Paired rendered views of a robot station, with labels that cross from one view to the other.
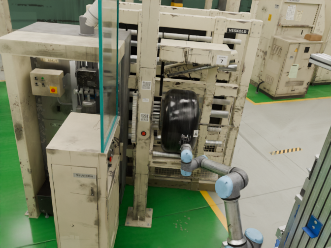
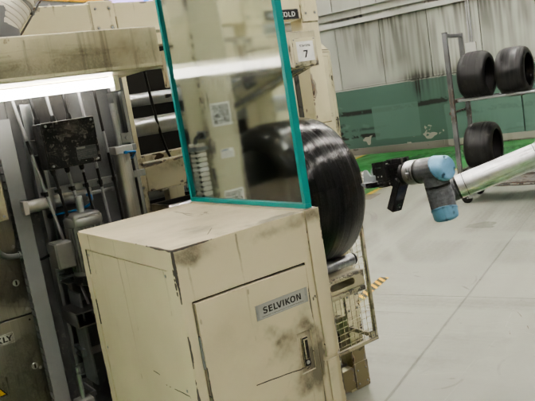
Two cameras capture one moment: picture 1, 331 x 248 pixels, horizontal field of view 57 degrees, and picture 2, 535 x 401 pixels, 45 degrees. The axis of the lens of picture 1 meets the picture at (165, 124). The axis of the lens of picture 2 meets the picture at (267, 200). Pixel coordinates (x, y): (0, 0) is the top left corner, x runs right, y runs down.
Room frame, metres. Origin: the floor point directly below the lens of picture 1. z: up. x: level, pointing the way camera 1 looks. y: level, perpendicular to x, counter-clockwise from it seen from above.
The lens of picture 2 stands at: (0.43, 1.31, 1.54)
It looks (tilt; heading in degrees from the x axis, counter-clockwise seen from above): 9 degrees down; 326
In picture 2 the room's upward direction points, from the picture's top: 9 degrees counter-clockwise
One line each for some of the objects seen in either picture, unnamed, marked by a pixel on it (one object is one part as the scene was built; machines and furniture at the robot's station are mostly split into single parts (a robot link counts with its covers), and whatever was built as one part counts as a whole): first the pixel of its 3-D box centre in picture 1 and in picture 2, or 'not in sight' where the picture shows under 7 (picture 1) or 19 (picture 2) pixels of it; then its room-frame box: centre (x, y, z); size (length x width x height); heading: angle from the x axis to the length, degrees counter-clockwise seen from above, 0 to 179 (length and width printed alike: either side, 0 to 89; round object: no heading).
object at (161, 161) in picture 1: (170, 161); (320, 289); (2.24, -0.07, 0.83); 0.36 x 0.09 x 0.06; 91
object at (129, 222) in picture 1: (139, 215); not in sight; (2.36, 0.18, 0.02); 0.27 x 0.27 x 0.04; 1
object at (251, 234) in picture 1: (251, 240); not in sight; (1.37, -0.61, 0.88); 0.13 x 0.12 x 0.14; 129
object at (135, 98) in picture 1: (135, 117); not in sight; (2.32, 0.27, 1.19); 0.05 x 0.04 x 0.48; 1
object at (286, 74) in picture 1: (289, 67); not in sight; (6.48, -2.56, 0.62); 0.91 x 0.58 x 1.25; 113
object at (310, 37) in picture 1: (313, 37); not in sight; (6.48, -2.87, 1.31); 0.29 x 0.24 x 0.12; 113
